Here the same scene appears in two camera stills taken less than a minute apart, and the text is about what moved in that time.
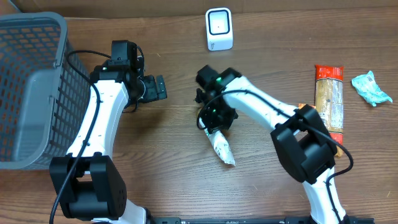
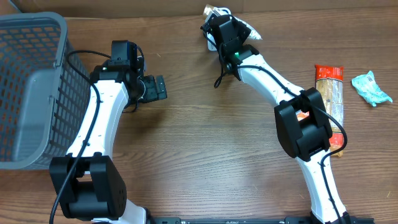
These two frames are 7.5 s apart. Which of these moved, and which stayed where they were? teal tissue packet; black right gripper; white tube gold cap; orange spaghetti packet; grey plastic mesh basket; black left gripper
Moved: black right gripper; white tube gold cap
Stayed: teal tissue packet; orange spaghetti packet; grey plastic mesh basket; black left gripper
